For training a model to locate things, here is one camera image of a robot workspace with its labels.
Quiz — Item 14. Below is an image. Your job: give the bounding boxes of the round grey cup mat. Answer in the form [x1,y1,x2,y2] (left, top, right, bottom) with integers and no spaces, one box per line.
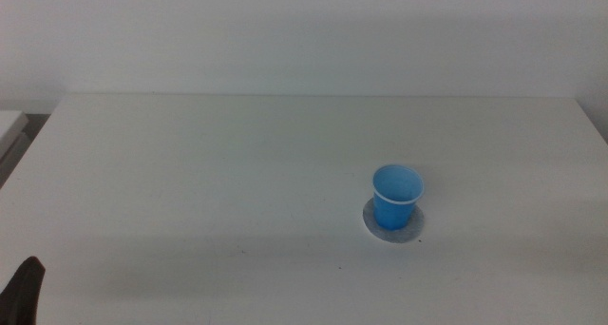
[362,197,426,245]

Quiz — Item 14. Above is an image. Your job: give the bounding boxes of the blue plastic cup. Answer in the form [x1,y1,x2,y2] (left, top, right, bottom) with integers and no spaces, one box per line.
[370,162,426,232]

